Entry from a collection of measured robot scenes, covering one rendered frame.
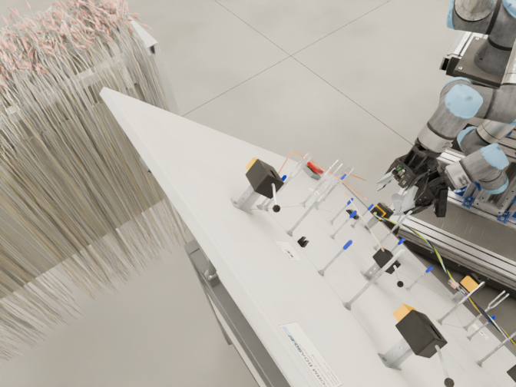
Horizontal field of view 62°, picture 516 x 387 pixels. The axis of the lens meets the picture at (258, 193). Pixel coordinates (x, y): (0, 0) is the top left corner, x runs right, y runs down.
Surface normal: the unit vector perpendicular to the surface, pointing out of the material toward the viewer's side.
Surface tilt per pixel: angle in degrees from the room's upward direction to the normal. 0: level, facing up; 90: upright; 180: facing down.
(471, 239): 0
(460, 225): 0
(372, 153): 0
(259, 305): 51
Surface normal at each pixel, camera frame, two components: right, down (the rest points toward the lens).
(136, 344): -0.07, -0.58
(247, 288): 0.60, -0.74
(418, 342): -0.73, -0.35
